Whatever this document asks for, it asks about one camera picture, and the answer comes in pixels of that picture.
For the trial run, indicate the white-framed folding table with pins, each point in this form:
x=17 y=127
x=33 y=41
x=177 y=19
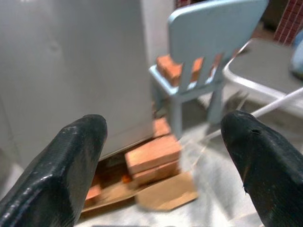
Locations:
x=260 y=63

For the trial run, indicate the thin white rod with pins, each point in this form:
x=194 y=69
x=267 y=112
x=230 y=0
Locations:
x=284 y=99

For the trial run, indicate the red grid-patterned panel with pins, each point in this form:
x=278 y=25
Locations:
x=287 y=21

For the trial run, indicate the light blue child chair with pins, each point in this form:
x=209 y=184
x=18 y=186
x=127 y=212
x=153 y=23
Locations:
x=208 y=30

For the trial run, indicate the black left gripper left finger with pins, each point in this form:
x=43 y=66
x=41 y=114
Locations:
x=52 y=177

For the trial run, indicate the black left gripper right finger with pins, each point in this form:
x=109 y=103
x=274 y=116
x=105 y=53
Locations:
x=272 y=170

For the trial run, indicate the orange-red clay brick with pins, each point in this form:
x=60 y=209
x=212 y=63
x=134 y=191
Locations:
x=162 y=127
x=169 y=69
x=156 y=176
x=154 y=153
x=197 y=68
x=93 y=195

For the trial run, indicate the white fridge door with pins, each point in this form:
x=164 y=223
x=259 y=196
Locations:
x=71 y=71

